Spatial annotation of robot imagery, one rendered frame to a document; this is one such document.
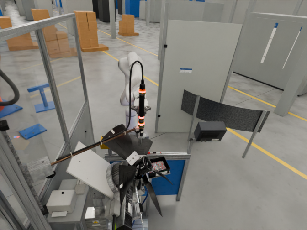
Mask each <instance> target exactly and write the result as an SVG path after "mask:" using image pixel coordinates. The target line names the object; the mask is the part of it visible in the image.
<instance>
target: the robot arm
mask: <svg viewBox="0 0 307 230"><path fill-rule="evenodd" d="M137 60H138V61H140V62H141V64H142V65H143V60H142V59H141V57H140V56H138V55H137V54H136V53H135V52H130V53H129V54H128V56H127V57H124V58H121V59H119V61H118V67H119V69H120V70H121V71H122V72H123V73H124V75H125V89H124V91H123V93H122V94H121V97H120V103H121V105H123V106H129V77H130V71H129V69H131V65H132V64H133V62H135V61H137ZM141 80H142V72H141V65H140V63H138V62H136V63H135V64H134V66H133V68H132V75H131V91H133V89H134V88H135V85H136V84H138V83H140V82H141ZM138 108H139V87H137V88H136V90H135V91H134V92H131V120H130V125H129V127H128V129H127V131H128V130H131V129H133V127H135V126H138V124H137V115H138V114H139V110H138ZM148 110H151V107H150V106H149V105H148V101H147V100H146V95H145V102H144V116H145V114H146V112H147V111H148ZM128 123H129V107H128V108H126V123H125V124H124V126H125V128H127V126H128Z"/></svg>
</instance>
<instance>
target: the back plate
mask: <svg viewBox="0 0 307 230"><path fill-rule="evenodd" d="M84 147H86V146H85V145H84V144H82V143H81V142H79V141H78V142H77V145H76V147H75V150H74V152H75V151H77V150H79V149H82V148H84ZM109 165H110V163H108V162H107V161H106V160H104V159H103V158H101V157H100V156H99V155H97V154H96V153H94V152H93V151H92V150H90V149H89V150H87V151H85V152H83V153H80V154H78V155H76V156H73V158H71V159H70V162H69V165H68V167H67V170H66V172H67V173H69V174H71V175H72V176H74V177H76V178H77V179H79V180H81V181H82V182H84V183H86V184H88V185H89V186H91V187H92V188H94V189H96V190H97V191H99V192H101V193H102V194H104V195H106V196H107V197H109V198H111V199H113V195H114V193H113V192H112V190H111V189H110V187H109V185H108V183H107V179H106V170H107V168H108V166H109Z"/></svg>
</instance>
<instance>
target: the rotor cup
mask: <svg viewBox="0 0 307 230"><path fill-rule="evenodd" d="M147 162H148V164H147ZM128 165H129V166H134V167H136V166H137V165H139V169H138V172H137V175H136V177H135V180H140V179H141V178H142V175H144V174H147V173H148V172H150V171H152V169H153V166H152V163H151V161H150V160H149V158H148V157H146V156H143V157H142V158H141V159H138V160H137V161H136V162H135V163H134V164H133V165H130V164H128ZM143 166H144V167H143ZM141 167H143V168H142V169H141Z"/></svg>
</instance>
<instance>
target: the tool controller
mask: <svg viewBox="0 0 307 230"><path fill-rule="evenodd" d="M226 131H227V129H226V126H225V124H224V122H206V121H199V122H198V124H197V126H196V129H195V131H194V135H195V139H196V141H200V142H203V141H204V142H207V141H221V139H222V138H223V136H224V135H225V133H226Z"/></svg>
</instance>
